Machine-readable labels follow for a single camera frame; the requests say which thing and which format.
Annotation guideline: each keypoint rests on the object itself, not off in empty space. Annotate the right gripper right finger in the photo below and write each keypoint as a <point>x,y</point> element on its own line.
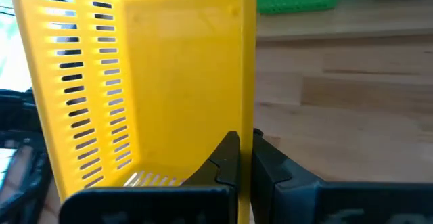
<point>338,205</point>

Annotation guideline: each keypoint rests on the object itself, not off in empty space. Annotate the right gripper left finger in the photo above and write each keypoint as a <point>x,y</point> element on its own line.
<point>152,207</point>

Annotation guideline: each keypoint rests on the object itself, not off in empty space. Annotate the yellow slotted plastic basket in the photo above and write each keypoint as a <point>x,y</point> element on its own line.
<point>186,82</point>

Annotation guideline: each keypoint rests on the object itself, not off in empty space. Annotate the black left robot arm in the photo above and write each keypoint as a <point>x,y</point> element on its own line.
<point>20,115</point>

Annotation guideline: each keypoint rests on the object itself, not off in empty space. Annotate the low wooden shelf board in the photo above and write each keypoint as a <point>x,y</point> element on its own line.
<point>372,17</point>

